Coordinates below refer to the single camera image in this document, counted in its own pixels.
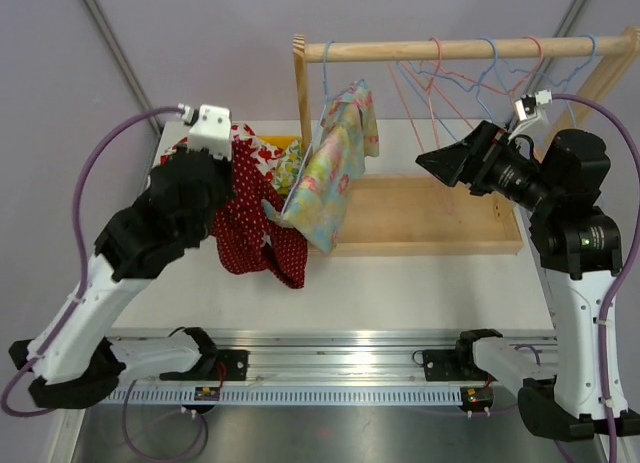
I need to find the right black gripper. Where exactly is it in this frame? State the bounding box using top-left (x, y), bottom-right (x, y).
top-left (418, 121), bottom-right (561, 215)

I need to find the pink wire hanger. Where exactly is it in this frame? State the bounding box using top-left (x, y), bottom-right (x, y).
top-left (472, 35), bottom-right (544, 114)
top-left (387, 61), bottom-right (448, 153)

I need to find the blue wire hanger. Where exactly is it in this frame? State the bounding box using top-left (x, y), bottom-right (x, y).
top-left (394, 36), bottom-right (501, 154)
top-left (537, 34), bottom-right (600, 134)
top-left (279, 61), bottom-right (379, 229)

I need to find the pastel floral garment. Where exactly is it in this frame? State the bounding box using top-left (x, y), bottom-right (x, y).
top-left (263, 80), bottom-right (379, 254)

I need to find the lemon print skirt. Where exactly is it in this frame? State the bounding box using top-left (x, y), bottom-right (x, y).
top-left (270, 139), bottom-right (304, 196)

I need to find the red poppy print garment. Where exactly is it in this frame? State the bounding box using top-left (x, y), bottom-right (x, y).
top-left (159, 123), bottom-right (283, 184)

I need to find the red polka dot garment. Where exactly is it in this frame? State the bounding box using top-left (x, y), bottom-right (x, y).
top-left (210, 138), bottom-right (308, 289)

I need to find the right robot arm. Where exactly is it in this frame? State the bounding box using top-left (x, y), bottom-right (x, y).
top-left (417, 121), bottom-right (639, 442)

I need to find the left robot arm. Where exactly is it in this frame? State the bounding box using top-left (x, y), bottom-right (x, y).
top-left (9, 147), bottom-right (234, 416)

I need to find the wooden clothes rack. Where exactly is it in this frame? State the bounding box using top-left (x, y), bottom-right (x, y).
top-left (293, 27), bottom-right (639, 256)

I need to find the yellow plastic tray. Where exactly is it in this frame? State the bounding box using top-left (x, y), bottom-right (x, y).
top-left (259, 135), bottom-right (299, 149)

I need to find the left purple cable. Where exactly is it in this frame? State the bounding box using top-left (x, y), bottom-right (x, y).
top-left (0, 105), bottom-right (194, 417)

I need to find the aluminium rail frame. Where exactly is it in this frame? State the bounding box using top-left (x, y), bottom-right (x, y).
top-left (49, 202), bottom-right (616, 463)

